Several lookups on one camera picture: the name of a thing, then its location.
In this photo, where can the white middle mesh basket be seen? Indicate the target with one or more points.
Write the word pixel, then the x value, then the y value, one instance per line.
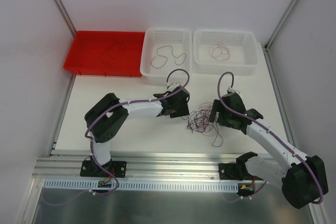
pixel 164 50

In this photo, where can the white mesh basket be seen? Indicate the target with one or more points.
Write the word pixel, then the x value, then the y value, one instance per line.
pixel 218 51
pixel 164 50

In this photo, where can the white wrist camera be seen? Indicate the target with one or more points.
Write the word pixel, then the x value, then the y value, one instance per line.
pixel 231 90
pixel 172 86

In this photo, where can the red plastic tray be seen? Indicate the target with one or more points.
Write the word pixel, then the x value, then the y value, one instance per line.
pixel 105 53

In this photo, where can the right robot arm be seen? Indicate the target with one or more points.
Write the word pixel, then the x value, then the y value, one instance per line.
pixel 301 178

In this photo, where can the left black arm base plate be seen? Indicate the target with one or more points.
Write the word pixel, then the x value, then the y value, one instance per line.
pixel 90 169

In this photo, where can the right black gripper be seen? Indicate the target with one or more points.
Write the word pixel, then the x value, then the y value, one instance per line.
pixel 219 114

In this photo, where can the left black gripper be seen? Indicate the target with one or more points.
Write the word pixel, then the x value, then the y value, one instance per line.
pixel 182 106

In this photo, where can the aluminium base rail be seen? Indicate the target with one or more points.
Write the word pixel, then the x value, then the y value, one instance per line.
pixel 183 167

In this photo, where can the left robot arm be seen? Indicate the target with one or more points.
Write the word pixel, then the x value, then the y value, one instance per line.
pixel 106 118

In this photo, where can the white slotted cable duct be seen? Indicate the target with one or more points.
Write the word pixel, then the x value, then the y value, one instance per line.
pixel 138 185

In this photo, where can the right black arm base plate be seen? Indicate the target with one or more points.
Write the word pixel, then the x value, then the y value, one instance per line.
pixel 227 171

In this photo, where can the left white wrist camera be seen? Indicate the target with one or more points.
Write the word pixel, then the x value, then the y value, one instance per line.
pixel 172 86

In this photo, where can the white right mesh basket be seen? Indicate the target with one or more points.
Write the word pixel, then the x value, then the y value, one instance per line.
pixel 218 51

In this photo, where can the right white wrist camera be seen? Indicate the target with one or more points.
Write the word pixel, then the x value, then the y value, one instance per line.
pixel 231 90

